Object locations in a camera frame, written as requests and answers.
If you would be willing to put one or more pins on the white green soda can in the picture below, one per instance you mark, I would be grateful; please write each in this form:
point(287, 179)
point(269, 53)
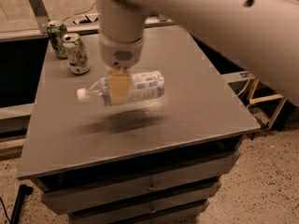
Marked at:
point(76, 53)

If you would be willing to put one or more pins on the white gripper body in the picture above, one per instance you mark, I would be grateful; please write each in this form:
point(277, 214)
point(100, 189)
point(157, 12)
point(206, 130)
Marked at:
point(121, 54)

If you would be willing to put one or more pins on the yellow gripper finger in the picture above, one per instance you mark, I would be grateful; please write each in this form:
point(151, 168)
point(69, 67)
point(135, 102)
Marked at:
point(119, 83)

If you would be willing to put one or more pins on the clear blue-label plastic bottle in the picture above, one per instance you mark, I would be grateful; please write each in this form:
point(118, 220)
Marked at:
point(145, 86)

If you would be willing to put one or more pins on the grey drawer cabinet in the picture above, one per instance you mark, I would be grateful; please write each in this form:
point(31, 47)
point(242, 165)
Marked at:
point(140, 163)

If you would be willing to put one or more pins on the left grey metal bracket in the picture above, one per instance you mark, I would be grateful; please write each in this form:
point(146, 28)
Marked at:
point(41, 14)

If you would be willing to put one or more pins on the dark green soda can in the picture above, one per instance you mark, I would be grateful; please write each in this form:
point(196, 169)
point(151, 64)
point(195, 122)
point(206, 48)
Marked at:
point(56, 30)

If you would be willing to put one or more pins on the black stand on floor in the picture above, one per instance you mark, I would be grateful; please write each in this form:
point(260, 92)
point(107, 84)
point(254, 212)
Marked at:
point(23, 191)

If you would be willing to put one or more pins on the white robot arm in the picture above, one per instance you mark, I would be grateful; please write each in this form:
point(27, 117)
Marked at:
point(261, 36)

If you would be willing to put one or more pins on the yellow wooden frame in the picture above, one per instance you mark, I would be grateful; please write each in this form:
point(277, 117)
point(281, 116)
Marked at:
point(276, 97)

